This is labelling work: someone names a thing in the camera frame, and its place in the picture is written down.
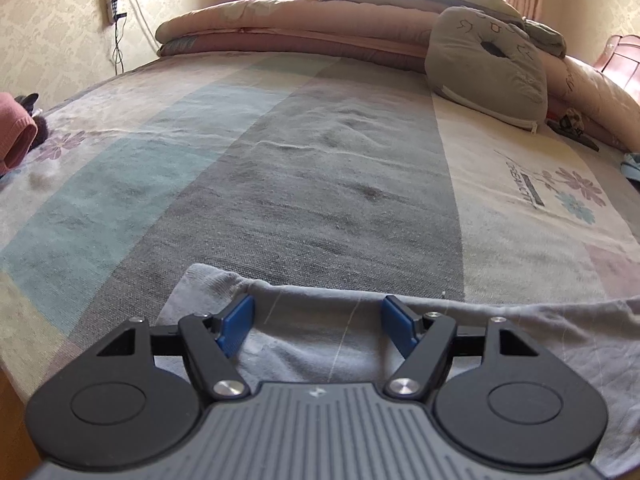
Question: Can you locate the folded pink quilt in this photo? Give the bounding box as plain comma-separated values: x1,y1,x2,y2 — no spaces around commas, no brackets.
155,0,639,152

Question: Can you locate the grey cat face cushion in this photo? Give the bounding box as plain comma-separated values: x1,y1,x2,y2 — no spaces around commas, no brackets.
424,6,548,131

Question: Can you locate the blue baseball cap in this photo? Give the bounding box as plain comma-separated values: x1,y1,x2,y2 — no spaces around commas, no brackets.
620,153,640,183

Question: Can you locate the dark garment beside sweater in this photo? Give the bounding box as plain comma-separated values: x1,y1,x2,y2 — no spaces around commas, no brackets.
14,92,49,151

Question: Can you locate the white wall power strip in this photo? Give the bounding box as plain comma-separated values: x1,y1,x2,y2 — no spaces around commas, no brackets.
105,0,118,25

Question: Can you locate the wooden headboard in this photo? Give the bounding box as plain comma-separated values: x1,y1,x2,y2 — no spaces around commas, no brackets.
593,35,640,84

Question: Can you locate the small dark patterned item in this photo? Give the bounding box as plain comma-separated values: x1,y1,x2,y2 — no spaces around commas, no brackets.
546,107,600,152

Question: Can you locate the light grey garment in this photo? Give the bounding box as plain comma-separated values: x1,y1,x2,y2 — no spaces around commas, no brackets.
156,263,639,477

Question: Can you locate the patchwork floral bed sheet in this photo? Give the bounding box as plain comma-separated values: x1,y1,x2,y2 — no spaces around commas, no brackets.
1,53,639,397

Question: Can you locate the pink knitted sweater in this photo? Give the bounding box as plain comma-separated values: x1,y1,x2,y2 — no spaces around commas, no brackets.
0,92,38,176

